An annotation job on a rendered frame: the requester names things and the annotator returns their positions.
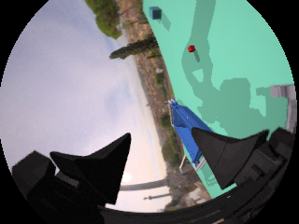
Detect small red block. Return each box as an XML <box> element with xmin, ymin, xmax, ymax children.
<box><xmin>188</xmin><ymin>45</ymin><xmax>195</xmax><ymax>52</ymax></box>

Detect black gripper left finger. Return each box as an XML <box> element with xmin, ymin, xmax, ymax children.
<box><xmin>50</xmin><ymin>132</ymin><xmax>131</xmax><ymax>205</ymax></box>

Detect blue plastic tray with grey wire bars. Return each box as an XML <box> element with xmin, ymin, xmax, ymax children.
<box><xmin>168</xmin><ymin>100</ymin><xmax>205</xmax><ymax>172</ymax></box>

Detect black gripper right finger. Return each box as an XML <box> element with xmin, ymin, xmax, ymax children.
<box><xmin>192</xmin><ymin>127</ymin><xmax>269</xmax><ymax>190</ymax></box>

